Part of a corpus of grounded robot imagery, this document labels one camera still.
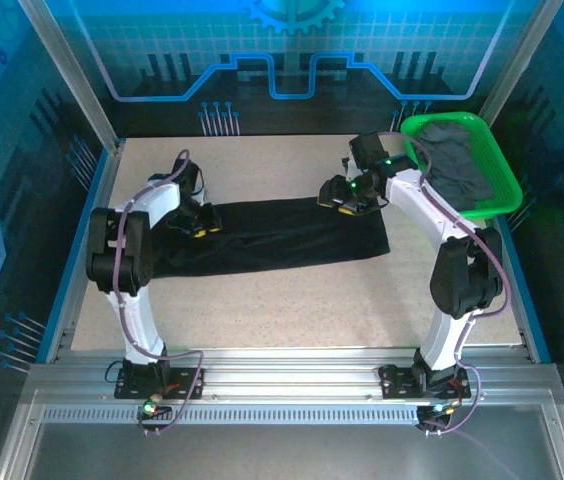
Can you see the black t-shirt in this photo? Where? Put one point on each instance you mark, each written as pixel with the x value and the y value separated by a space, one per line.
pixel 282 230

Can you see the aluminium frame post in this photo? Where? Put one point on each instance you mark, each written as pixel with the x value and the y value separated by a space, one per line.
pixel 517 65
pixel 77 80

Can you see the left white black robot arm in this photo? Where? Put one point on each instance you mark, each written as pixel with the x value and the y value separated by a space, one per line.
pixel 157 200

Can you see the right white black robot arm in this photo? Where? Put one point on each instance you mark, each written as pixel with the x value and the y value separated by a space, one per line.
pixel 422 205

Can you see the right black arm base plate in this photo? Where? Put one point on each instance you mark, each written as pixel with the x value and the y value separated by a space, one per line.
pixel 397 382

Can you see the grey t-shirts pile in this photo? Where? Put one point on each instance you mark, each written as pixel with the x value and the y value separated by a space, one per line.
pixel 454 165

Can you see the green plastic basket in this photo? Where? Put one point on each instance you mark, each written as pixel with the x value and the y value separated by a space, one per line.
pixel 497 160

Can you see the grey metal front panel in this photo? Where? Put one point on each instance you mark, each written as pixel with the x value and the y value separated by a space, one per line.
pixel 282 452

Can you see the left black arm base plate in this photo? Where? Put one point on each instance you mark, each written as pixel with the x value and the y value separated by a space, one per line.
pixel 132 387

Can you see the aluminium mounting rail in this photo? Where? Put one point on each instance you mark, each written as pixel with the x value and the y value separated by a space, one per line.
pixel 292 375

